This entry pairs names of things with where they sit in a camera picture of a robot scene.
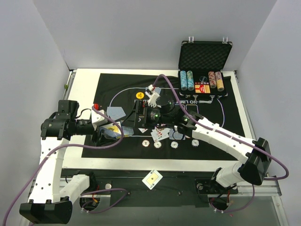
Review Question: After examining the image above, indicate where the yellow dealer button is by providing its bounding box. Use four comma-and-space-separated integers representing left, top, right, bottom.
135, 92, 144, 99

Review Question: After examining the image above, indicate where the face up king card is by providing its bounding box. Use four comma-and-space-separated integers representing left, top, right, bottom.
152, 127, 170, 140

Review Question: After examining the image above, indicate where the blue playing card deck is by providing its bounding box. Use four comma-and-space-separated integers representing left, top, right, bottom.
98, 122, 121, 139

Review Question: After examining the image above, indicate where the face up red card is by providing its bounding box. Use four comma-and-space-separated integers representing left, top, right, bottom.
150, 131, 160, 142

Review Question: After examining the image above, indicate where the red white chip stack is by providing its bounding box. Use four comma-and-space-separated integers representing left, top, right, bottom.
142, 140, 150, 147

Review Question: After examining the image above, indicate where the grey white chip stack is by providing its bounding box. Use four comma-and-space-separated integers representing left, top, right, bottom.
154, 141, 162, 149

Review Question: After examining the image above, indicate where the blue white chip stack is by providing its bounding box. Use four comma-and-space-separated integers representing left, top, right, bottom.
170, 141, 179, 149

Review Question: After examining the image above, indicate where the ace of spades card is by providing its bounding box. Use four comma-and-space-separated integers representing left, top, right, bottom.
142, 170, 163, 190

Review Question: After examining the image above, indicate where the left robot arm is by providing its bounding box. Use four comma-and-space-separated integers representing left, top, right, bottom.
19, 100, 125, 224

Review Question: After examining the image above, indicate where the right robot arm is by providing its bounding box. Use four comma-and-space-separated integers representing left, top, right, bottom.
136, 85, 271, 193

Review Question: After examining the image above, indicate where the black poker table mat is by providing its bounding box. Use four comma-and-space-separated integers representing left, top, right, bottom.
82, 73, 246, 161

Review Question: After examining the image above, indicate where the blue chip row left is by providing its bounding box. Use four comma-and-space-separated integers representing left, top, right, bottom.
180, 71, 188, 91

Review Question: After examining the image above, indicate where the blue chip row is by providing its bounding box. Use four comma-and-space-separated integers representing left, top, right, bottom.
180, 71, 188, 91
186, 71, 194, 91

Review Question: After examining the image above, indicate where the blue chip row right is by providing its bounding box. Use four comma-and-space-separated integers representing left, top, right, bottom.
186, 71, 194, 91

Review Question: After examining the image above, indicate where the red orange card deck box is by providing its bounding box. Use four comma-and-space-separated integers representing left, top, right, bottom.
195, 84, 211, 94

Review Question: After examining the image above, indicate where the black poker chip case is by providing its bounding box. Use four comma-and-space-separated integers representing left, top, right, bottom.
178, 36, 233, 101

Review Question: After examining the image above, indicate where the clear round button in case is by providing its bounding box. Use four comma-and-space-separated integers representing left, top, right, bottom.
199, 76, 207, 82

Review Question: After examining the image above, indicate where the red chip row in case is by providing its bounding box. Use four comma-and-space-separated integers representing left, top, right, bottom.
208, 71, 217, 89

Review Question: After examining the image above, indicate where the tan chip row in case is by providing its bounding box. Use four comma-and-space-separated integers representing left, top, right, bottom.
215, 72, 224, 92

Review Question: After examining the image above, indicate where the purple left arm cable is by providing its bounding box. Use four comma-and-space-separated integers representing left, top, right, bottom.
3, 105, 130, 226

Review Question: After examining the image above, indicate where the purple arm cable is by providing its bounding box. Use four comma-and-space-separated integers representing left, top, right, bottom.
152, 74, 289, 214
3, 105, 130, 226

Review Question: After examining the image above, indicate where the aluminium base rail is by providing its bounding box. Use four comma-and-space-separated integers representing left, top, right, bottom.
28, 175, 282, 198

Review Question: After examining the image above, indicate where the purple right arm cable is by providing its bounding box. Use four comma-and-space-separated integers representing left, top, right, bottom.
152, 74, 289, 214

